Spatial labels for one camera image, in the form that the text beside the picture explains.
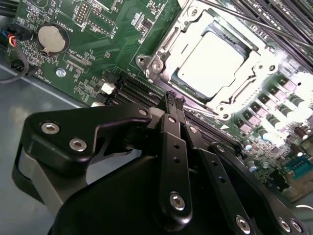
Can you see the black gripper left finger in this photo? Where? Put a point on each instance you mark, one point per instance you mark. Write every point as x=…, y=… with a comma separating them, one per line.
x=61, y=137

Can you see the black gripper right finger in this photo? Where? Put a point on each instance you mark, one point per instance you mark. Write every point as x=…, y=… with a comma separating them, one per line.
x=210, y=186

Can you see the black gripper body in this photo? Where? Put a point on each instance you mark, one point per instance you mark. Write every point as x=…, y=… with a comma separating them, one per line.
x=122, y=200

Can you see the silver CPU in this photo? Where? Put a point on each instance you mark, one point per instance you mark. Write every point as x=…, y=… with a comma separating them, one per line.
x=210, y=63

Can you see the metal socket cover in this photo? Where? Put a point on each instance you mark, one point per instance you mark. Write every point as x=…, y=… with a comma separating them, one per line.
x=259, y=55

